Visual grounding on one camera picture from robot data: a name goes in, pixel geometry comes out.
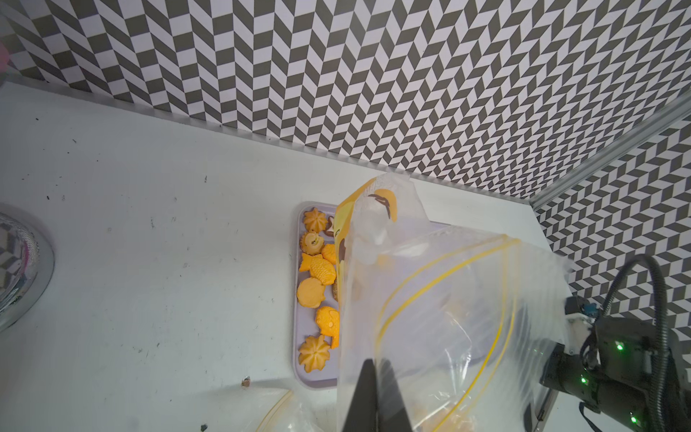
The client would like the clear resealable bag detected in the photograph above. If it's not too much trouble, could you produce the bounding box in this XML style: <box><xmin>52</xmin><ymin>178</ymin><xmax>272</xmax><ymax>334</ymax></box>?
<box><xmin>336</xmin><ymin>173</ymin><xmax>570</xmax><ymax>431</ymax></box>

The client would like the clear printed bag pile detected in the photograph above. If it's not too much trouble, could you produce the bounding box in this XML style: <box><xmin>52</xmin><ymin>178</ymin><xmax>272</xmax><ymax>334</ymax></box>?
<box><xmin>235</xmin><ymin>386</ymin><xmax>322</xmax><ymax>431</ymax></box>

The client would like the chrome glass drying rack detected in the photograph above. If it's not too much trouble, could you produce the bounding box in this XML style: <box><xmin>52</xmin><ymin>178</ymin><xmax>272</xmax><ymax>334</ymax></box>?
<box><xmin>1</xmin><ymin>203</ymin><xmax>55</xmax><ymax>330</ymax></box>

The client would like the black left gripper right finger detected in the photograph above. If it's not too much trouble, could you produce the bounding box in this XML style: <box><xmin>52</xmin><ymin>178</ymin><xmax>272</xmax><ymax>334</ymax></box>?
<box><xmin>377</xmin><ymin>359</ymin><xmax>413</xmax><ymax>432</ymax></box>

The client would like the yellow round chick cookie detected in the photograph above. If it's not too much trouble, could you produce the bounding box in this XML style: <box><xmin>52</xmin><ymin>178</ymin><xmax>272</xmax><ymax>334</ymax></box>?
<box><xmin>296</xmin><ymin>277</ymin><xmax>326</xmax><ymax>309</ymax></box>

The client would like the orange swirl cookie lower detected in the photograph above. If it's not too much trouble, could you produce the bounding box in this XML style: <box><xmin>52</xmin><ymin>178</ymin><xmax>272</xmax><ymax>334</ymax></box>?
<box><xmin>298</xmin><ymin>335</ymin><xmax>330</xmax><ymax>374</ymax></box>

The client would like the orange bear shaped cookie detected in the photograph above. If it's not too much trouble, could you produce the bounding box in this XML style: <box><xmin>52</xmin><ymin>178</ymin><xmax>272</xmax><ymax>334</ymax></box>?
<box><xmin>315</xmin><ymin>306</ymin><xmax>340</xmax><ymax>349</ymax></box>

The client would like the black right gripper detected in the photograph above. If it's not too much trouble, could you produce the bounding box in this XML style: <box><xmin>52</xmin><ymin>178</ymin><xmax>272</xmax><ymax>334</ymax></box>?
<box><xmin>541</xmin><ymin>315</ymin><xmax>657</xmax><ymax>431</ymax></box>

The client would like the yellow rose swirl cookie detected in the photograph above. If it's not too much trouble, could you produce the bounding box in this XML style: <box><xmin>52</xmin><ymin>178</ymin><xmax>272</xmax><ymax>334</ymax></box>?
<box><xmin>301</xmin><ymin>232</ymin><xmax>325</xmax><ymax>256</ymax></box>

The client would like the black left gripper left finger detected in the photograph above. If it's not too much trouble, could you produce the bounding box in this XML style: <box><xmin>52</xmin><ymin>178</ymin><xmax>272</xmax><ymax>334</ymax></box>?
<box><xmin>342</xmin><ymin>359</ymin><xmax>378</xmax><ymax>432</ymax></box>

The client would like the orange swirl cookie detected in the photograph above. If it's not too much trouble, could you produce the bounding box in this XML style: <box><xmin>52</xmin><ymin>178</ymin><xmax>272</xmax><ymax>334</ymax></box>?
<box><xmin>302</xmin><ymin>207</ymin><xmax>329</xmax><ymax>233</ymax></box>
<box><xmin>298</xmin><ymin>335</ymin><xmax>330</xmax><ymax>374</ymax></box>

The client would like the orange fish cookie lower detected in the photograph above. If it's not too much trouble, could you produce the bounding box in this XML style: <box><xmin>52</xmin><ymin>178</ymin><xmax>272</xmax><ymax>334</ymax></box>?
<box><xmin>299</xmin><ymin>253</ymin><xmax>337</xmax><ymax>285</ymax></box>

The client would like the lilac plastic tray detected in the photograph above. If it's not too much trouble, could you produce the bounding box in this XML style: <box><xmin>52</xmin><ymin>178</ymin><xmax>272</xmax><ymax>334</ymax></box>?
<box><xmin>293</xmin><ymin>202</ymin><xmax>340</xmax><ymax>390</ymax></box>

